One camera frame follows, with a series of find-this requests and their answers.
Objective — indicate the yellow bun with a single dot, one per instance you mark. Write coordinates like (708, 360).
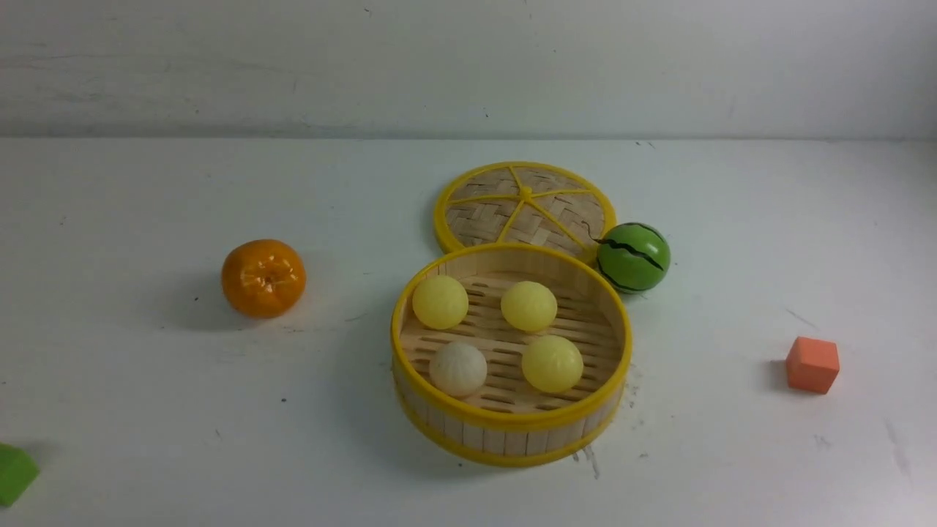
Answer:
(440, 302)
(552, 364)
(529, 307)

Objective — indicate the orange cube block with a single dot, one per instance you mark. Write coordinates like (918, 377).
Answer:
(812, 365)

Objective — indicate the bamboo steamer tray yellow rim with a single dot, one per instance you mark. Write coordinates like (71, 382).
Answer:
(507, 422)

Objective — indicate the green block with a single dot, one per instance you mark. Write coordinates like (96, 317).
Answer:
(18, 471)

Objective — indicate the white bun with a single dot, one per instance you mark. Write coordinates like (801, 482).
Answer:
(458, 369)

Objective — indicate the green toy watermelon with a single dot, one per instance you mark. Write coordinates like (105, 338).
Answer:
(633, 257)

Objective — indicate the woven bamboo steamer lid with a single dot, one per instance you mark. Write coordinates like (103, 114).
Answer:
(523, 202)

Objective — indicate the orange toy tangerine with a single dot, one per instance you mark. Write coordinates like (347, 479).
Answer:
(263, 278)

